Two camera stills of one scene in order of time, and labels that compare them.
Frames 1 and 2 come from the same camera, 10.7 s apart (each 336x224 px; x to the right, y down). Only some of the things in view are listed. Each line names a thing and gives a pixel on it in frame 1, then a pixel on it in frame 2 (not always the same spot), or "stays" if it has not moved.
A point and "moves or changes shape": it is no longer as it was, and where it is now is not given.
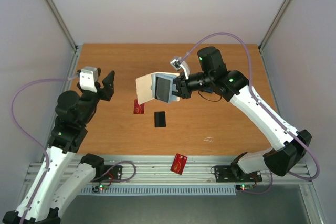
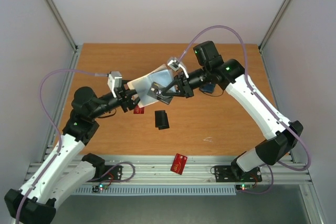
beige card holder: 157,85 moves or changes shape
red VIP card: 178,164 stays
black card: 159,119 stays
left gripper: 107,91 → 127,102
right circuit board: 243,187 stays
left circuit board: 95,188 stays
